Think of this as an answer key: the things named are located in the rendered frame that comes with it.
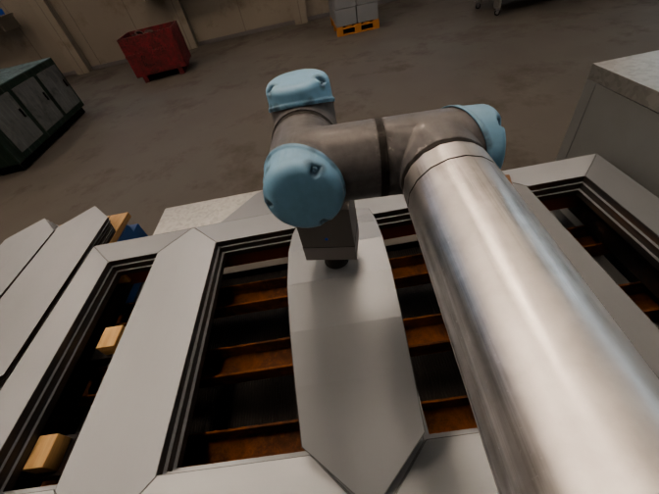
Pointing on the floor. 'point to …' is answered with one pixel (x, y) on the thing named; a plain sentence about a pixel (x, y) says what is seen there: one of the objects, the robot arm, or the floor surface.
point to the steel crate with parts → (155, 50)
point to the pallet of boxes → (353, 15)
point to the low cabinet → (33, 112)
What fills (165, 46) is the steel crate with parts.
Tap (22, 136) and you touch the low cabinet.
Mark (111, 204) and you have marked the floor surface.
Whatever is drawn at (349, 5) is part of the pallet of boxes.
